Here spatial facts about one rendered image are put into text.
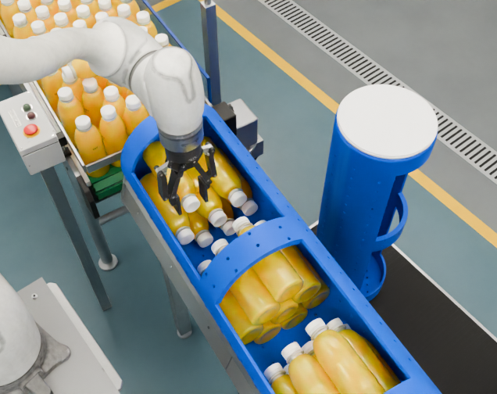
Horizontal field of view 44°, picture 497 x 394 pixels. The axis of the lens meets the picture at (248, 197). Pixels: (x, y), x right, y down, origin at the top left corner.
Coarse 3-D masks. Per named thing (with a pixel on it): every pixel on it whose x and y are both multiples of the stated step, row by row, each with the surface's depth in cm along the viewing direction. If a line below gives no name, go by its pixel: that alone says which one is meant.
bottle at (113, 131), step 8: (104, 120) 164; (112, 120) 163; (120, 120) 165; (104, 128) 164; (112, 128) 164; (120, 128) 166; (104, 136) 166; (112, 136) 166; (120, 136) 167; (104, 144) 170; (112, 144) 168; (120, 144) 169; (112, 152) 171
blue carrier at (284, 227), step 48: (144, 144) 142; (240, 144) 145; (144, 192) 142; (192, 240) 153; (240, 240) 123; (288, 240) 123; (336, 288) 136; (288, 336) 140; (384, 336) 114; (432, 384) 111
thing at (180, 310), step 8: (168, 280) 201; (168, 288) 210; (176, 296) 212; (176, 304) 216; (184, 304) 220; (176, 312) 221; (184, 312) 224; (176, 320) 229; (184, 320) 229; (184, 328) 235; (184, 336) 240
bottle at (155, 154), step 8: (152, 144) 149; (160, 144) 149; (144, 152) 150; (152, 152) 148; (160, 152) 148; (152, 160) 147; (160, 160) 146; (152, 168) 147; (168, 168) 145; (168, 176) 144; (184, 176) 144; (184, 184) 142; (192, 184) 144; (184, 192) 142; (192, 192) 143
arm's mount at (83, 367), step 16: (32, 288) 134; (48, 288) 134; (32, 304) 132; (48, 304) 132; (48, 320) 130; (64, 320) 130; (64, 336) 128; (80, 336) 128; (80, 352) 126; (64, 368) 124; (80, 368) 124; (96, 368) 123; (48, 384) 122; (64, 384) 122; (80, 384) 122; (96, 384) 122; (112, 384) 122
